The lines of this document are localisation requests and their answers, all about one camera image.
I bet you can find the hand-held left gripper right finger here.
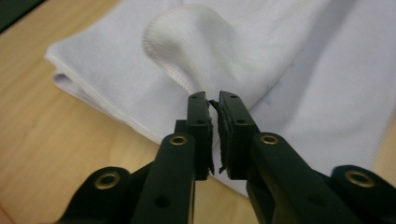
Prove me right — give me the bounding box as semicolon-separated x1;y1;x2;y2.
208;90;364;224

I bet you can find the white towel with blue print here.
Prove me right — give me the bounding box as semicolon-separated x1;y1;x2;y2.
44;0;396;198

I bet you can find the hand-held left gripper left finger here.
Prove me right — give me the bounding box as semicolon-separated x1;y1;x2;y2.
130;91;216;224

